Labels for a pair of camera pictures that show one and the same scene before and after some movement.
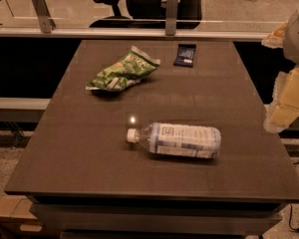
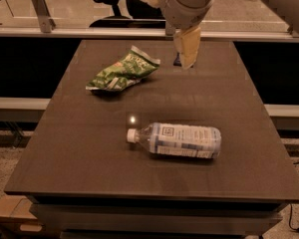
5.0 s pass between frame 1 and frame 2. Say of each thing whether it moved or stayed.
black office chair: stayed
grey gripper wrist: moved
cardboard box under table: stayed
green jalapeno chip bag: stayed
